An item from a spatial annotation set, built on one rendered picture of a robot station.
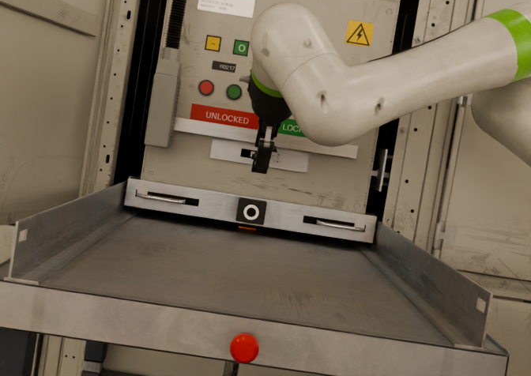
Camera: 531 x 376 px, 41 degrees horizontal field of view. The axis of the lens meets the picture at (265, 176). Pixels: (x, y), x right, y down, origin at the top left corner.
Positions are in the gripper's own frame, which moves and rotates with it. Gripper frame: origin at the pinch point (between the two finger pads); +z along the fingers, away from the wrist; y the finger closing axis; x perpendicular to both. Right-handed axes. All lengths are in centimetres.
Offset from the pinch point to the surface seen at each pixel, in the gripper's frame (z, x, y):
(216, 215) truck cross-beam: 21.4, -6.9, 5.4
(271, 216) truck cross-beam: 20.5, 4.7, 4.0
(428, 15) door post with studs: -5.9, 30.1, -34.8
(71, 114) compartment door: 4.7, -38.1, -3.8
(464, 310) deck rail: -34, 27, 37
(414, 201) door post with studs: 13.4, 33.7, -1.4
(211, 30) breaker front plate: 3.1, -14.2, -28.7
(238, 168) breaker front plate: 17.2, -3.9, -4.3
